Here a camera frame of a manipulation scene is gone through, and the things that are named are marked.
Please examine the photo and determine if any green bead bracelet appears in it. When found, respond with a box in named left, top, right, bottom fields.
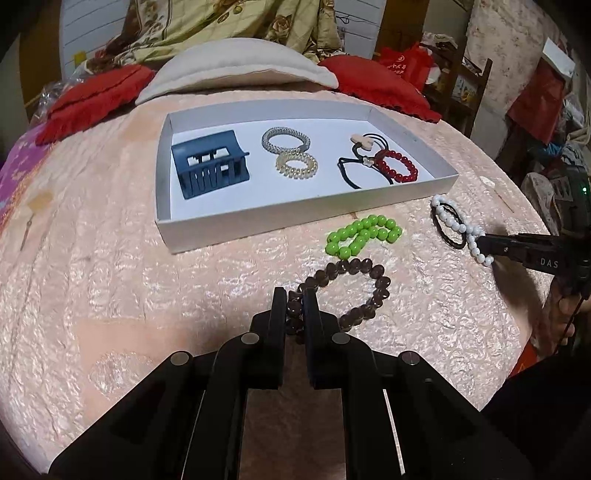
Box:
left=325, top=215, right=404, bottom=260

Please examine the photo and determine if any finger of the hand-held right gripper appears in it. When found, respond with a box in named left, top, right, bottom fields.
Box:
left=505, top=233, right=562, bottom=253
left=475, top=235, right=562, bottom=278

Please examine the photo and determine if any white pearl bracelet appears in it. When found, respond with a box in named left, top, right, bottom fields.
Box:
left=430, top=194, right=496, bottom=268

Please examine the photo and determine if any red hanging cloth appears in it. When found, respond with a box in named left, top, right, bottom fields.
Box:
left=505, top=60, right=567, bottom=145

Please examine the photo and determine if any white ornament hairpin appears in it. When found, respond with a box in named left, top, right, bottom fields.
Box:
left=479, top=176, right=516, bottom=213

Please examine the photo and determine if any red shopping bag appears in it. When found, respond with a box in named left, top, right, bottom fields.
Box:
left=378, top=41, right=435, bottom=91

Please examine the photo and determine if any red bead bracelet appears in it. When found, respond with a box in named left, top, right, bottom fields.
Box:
left=373, top=148, right=419, bottom=184

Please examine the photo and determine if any blue hair claw clip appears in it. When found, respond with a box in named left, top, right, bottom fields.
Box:
left=171, top=130, right=250, bottom=200

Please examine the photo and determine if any purple patterned cloth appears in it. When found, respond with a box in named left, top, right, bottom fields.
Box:
left=0, top=131, right=47, bottom=223

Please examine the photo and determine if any plain black hair tie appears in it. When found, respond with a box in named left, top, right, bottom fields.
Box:
left=433, top=198, right=470, bottom=251

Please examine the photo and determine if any red fringed pillow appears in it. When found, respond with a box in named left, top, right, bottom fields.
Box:
left=318, top=55, right=443, bottom=123
left=34, top=65, right=156, bottom=147

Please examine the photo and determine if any beige pillow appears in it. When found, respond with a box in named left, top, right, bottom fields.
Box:
left=135, top=38, right=341, bottom=106

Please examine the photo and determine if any pale floral wall cloth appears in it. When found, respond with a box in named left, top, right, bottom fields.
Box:
left=464, top=0, right=555, bottom=121

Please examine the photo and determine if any person's right hand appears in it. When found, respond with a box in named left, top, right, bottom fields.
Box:
left=545, top=295, right=578, bottom=357

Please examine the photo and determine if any beige ornament hairpin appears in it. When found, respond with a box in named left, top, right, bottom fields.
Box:
left=19, top=194, right=57, bottom=253

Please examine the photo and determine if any brown bead bracelet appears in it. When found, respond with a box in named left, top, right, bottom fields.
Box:
left=286, top=257, right=391, bottom=345

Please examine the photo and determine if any floral yellow blanket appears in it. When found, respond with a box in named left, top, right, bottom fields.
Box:
left=88, top=0, right=345, bottom=75

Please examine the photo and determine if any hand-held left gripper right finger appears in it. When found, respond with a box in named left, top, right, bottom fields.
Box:
left=302, top=290, right=542, bottom=480

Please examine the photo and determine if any white cardboard tray box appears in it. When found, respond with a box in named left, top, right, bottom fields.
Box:
left=154, top=100, right=461, bottom=255

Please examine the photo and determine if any golden coil hair tie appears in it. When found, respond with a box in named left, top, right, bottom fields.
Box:
left=276, top=150, right=320, bottom=176

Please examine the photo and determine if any silver coil hair tie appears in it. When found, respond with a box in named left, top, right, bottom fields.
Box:
left=261, top=126, right=310, bottom=156

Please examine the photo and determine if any small white flower hair tie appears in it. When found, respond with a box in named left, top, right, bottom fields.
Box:
left=338, top=154, right=394, bottom=190

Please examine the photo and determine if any beige flower black hair tie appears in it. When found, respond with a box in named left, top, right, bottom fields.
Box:
left=350, top=131, right=393, bottom=158

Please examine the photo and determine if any white paper sheet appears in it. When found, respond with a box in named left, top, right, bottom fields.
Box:
left=540, top=37, right=578, bottom=80

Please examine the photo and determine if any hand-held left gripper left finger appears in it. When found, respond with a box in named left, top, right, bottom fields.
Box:
left=48, top=287, right=287, bottom=480

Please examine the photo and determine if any clear plastic bag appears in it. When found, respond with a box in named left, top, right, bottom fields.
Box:
left=34, top=80, right=70, bottom=116

